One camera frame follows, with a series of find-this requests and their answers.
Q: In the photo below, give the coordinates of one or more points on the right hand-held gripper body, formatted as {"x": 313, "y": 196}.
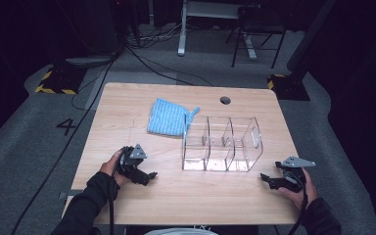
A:
{"x": 293, "y": 169}

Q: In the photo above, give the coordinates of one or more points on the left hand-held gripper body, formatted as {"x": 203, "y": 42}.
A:
{"x": 133, "y": 163}

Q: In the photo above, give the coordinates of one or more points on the blue knitted cloth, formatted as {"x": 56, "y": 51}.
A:
{"x": 168, "y": 117}

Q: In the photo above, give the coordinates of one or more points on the clear acrylic divided organizer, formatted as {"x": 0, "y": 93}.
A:
{"x": 222, "y": 143}

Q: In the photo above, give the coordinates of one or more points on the person's left hand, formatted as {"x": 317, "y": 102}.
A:
{"x": 109, "y": 166}

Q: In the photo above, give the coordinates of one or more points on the person's right hand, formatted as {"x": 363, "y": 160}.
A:
{"x": 302, "y": 197}

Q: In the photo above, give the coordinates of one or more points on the person's white garment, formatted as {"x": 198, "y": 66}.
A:
{"x": 181, "y": 232}

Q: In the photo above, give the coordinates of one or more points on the grey tape strip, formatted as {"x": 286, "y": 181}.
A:
{"x": 63, "y": 195}

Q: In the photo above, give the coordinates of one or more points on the black stand with striped base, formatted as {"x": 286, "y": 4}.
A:
{"x": 292, "y": 86}

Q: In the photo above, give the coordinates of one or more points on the black yellow-striped floor base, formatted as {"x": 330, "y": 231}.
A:
{"x": 60, "y": 81}

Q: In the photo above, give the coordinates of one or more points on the grey flat floor plate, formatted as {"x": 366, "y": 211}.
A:
{"x": 88, "y": 60}

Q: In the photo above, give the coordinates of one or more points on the black metal chair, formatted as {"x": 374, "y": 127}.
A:
{"x": 261, "y": 23}

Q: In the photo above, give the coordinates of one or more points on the white metal desk frame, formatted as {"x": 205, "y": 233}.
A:
{"x": 182, "y": 36}

